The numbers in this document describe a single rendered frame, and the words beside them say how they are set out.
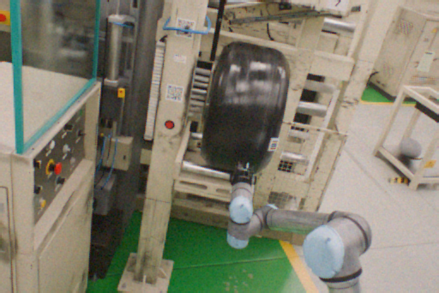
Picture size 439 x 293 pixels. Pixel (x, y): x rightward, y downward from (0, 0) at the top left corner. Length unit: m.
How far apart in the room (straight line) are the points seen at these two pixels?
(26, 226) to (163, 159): 0.76
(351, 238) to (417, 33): 5.00
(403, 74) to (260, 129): 4.72
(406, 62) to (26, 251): 5.40
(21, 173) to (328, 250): 0.84
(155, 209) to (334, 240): 1.17
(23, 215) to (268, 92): 0.93
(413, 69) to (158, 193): 4.79
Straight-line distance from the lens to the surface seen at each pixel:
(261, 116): 1.52
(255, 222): 1.45
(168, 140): 1.83
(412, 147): 4.28
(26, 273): 1.50
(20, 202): 1.29
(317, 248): 1.12
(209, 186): 1.81
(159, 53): 1.67
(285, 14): 1.98
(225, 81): 1.53
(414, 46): 6.02
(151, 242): 2.23
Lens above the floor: 1.95
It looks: 26 degrees down
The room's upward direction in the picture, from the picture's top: 12 degrees clockwise
